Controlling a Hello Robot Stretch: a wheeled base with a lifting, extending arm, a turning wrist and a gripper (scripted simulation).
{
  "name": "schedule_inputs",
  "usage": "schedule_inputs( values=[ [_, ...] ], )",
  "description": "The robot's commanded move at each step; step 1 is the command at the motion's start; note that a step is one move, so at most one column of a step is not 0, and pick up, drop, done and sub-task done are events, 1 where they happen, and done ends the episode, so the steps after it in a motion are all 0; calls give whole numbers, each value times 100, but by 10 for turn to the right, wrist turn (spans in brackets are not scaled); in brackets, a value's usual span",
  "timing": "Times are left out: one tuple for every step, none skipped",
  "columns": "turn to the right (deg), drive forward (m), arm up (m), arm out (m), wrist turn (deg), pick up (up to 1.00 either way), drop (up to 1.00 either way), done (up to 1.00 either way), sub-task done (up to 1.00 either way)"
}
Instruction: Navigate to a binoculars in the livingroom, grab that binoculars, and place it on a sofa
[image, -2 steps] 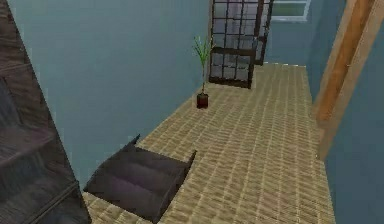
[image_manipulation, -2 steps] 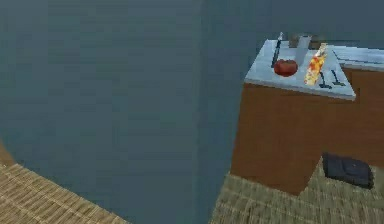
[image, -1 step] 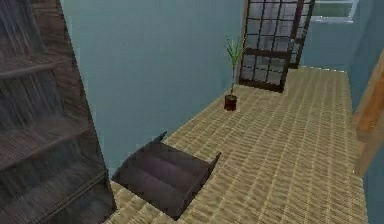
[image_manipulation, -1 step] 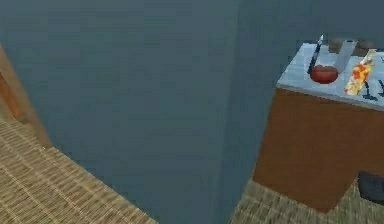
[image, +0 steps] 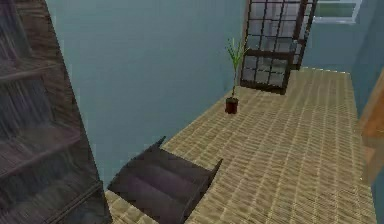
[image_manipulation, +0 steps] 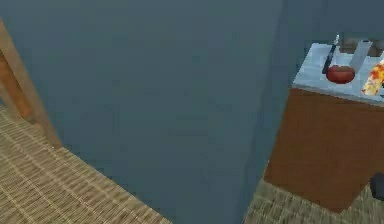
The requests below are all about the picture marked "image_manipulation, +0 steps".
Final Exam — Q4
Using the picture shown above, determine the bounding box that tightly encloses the grey metal spatula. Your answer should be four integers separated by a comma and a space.
348, 39, 374, 72

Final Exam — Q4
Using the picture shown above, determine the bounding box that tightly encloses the dark grey round object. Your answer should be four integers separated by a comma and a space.
369, 172, 384, 202

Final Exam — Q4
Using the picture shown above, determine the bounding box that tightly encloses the wooden door frame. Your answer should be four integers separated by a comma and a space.
0, 19, 64, 150

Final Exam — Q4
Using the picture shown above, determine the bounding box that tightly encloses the black handled knife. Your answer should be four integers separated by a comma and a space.
321, 33, 340, 75

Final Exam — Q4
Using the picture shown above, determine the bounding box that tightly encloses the brown cabinet with grey top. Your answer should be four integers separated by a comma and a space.
263, 41, 384, 214

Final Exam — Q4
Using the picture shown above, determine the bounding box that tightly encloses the orange yellow patterned food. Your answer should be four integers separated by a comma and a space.
361, 59, 384, 97

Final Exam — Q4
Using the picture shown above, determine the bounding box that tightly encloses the red tomato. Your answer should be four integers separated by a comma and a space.
325, 64, 356, 85

